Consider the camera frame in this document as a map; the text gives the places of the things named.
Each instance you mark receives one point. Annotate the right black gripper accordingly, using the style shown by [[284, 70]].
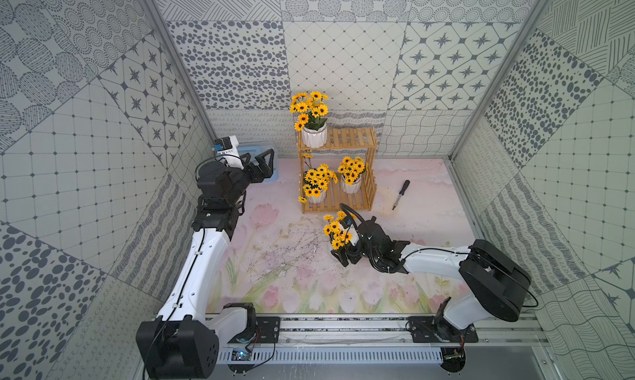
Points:
[[341, 256]]

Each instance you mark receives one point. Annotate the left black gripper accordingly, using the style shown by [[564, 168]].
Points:
[[256, 167]]

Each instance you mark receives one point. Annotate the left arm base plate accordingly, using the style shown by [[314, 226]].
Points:
[[261, 330]]

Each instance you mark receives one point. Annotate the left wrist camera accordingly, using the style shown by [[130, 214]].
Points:
[[227, 146]]

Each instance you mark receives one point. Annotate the sunflower pot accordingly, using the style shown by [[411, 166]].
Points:
[[310, 110], [338, 229], [351, 170], [316, 183]]

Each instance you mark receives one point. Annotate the aluminium rail frame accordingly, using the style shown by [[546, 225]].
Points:
[[357, 332]]

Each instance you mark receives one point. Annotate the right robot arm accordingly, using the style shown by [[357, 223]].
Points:
[[496, 286]]

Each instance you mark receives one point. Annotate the floral table mat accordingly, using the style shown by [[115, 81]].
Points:
[[280, 259]]

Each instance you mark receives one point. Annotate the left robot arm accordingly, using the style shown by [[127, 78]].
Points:
[[181, 343]]

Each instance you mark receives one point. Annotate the wooden two-tier shelf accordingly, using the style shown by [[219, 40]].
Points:
[[360, 195]]

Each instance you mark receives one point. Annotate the black handled screwdriver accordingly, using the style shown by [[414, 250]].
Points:
[[401, 193]]

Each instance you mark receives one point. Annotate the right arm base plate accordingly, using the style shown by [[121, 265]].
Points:
[[428, 329]]

